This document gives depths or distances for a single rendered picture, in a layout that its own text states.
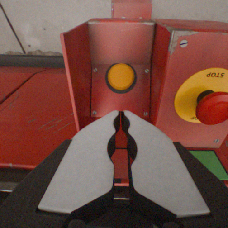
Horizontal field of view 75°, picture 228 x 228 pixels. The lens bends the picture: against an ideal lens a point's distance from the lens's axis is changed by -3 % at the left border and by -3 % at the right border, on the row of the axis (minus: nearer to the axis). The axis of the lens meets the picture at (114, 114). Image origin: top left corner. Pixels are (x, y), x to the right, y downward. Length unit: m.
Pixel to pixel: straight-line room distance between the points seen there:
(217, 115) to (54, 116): 0.38
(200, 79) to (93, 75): 0.14
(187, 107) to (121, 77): 0.10
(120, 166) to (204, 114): 0.11
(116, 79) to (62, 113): 0.27
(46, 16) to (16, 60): 0.32
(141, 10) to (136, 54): 0.59
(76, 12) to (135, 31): 0.75
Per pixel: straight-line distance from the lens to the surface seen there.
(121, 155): 0.22
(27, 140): 0.40
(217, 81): 0.20
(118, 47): 0.24
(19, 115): 0.50
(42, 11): 1.02
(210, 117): 0.18
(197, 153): 0.25
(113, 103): 0.23
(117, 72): 0.23
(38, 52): 1.08
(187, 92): 0.19
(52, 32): 1.02
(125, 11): 0.82
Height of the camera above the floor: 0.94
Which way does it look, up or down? 54 degrees down
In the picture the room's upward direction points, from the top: 177 degrees counter-clockwise
